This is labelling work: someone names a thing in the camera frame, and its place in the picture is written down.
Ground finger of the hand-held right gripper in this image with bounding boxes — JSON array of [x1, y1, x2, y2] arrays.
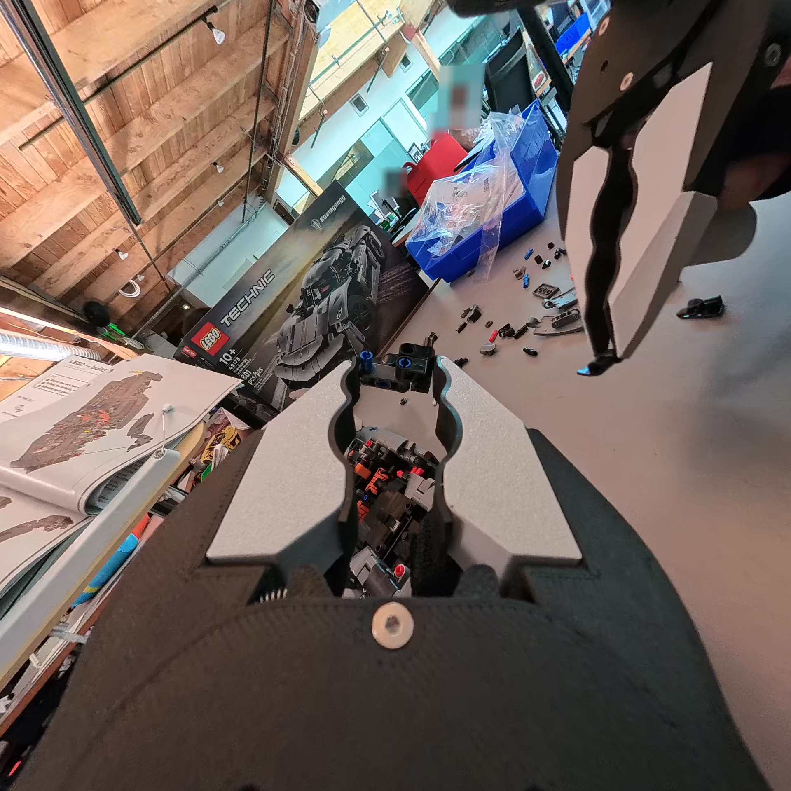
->
[[607, 61, 719, 362], [556, 146, 619, 365]]

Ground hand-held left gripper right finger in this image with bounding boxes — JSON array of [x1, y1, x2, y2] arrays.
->
[[411, 355, 583, 597]]

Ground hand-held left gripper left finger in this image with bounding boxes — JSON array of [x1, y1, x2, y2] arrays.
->
[[206, 360, 360, 599]]

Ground grey orange lego car model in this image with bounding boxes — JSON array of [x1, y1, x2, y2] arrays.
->
[[343, 423, 446, 599]]

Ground small black lego subassembly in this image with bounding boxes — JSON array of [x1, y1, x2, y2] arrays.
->
[[358, 332, 438, 393]]

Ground scattered loose lego pieces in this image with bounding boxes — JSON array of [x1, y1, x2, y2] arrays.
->
[[454, 246, 725, 372]]

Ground dark lego set box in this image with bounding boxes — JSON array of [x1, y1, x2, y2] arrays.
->
[[175, 181, 430, 427]]

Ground lego instruction booklet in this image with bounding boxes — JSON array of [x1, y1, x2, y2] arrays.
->
[[0, 353, 243, 594]]

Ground person's right hand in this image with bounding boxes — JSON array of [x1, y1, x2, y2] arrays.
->
[[718, 141, 791, 212]]

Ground blue plastic bin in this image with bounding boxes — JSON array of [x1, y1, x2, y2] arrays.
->
[[406, 99, 560, 284]]

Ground clear plastic bags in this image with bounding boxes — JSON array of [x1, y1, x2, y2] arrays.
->
[[411, 111, 532, 279]]

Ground red bag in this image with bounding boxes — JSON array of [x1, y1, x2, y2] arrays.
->
[[405, 130, 473, 208]]

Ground silver ventilation duct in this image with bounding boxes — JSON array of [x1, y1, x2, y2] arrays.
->
[[0, 329, 96, 362]]

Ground metal ceiling rail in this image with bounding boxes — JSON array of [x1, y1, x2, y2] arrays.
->
[[0, 0, 144, 226]]

